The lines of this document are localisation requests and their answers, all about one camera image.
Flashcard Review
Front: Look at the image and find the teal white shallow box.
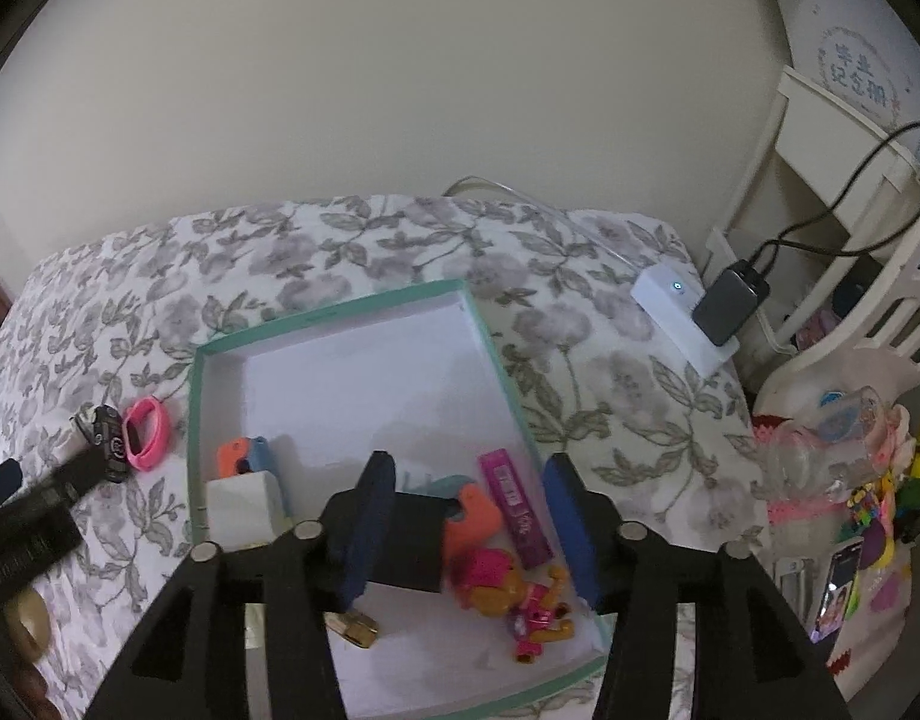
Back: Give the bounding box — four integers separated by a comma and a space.
186, 278, 619, 720

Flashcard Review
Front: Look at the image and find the black toy car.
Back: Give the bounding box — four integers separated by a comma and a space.
73, 405, 131, 484

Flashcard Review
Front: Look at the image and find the white shelf furniture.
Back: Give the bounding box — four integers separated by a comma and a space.
699, 0, 920, 398

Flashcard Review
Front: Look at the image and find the purple lighter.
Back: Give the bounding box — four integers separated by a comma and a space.
478, 449, 554, 569

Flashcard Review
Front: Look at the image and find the coral blue yellow toy knife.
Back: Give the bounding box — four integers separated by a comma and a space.
215, 436, 290, 520

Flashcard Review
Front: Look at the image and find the black wall charger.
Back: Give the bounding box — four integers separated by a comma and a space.
370, 493, 450, 593

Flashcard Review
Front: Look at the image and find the pink smart watch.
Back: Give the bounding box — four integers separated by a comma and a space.
123, 395, 172, 473

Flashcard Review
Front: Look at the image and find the pink brown dog figure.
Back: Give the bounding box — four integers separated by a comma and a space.
448, 548, 576, 663

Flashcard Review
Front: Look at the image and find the white power strip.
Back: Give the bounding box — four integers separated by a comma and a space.
631, 263, 739, 379

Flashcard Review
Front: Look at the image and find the floral fleece blanket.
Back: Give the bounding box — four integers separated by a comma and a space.
0, 195, 769, 718

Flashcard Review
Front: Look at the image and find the person's hand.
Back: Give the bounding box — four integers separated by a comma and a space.
0, 587, 61, 718

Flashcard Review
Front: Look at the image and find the black charging cable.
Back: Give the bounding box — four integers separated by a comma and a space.
748, 120, 920, 269

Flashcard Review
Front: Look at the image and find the gold patterned lighter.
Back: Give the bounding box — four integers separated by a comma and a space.
325, 608, 378, 649

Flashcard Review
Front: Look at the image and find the white wall charger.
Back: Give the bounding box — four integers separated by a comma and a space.
206, 472, 287, 551

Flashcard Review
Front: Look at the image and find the clear plastic bag of trinkets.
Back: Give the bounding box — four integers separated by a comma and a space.
754, 387, 920, 697

